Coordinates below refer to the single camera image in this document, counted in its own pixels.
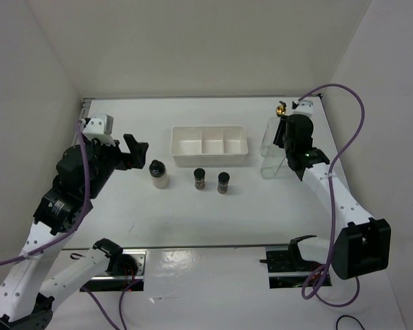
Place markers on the white three-compartment organizer tray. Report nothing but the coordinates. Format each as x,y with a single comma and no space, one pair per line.
209,146

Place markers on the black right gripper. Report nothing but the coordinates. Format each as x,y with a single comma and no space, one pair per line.
282,127

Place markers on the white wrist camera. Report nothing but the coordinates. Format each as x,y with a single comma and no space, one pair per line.
98,126
303,107

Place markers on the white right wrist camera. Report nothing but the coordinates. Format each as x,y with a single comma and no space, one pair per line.
303,107

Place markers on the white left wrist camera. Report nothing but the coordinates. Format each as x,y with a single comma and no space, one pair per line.
98,126

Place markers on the spice jar black lid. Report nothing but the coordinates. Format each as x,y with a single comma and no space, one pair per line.
199,178
223,182

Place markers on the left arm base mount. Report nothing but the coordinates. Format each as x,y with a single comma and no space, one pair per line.
129,270

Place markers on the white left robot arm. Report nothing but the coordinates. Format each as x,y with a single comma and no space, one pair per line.
28,295

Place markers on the white powder jar black lid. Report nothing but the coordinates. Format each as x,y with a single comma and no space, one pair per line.
158,172

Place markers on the glass oil bottle gold spout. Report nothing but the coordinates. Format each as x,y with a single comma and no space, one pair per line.
272,128

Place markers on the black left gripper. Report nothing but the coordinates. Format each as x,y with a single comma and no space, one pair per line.
138,150

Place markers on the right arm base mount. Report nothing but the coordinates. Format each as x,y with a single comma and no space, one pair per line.
285,266

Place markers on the spice jar black lid right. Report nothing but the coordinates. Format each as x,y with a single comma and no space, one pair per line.
223,182

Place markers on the spice jar black lid left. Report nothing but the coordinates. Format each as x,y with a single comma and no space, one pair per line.
199,178

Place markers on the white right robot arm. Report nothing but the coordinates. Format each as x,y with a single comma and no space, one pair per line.
362,243

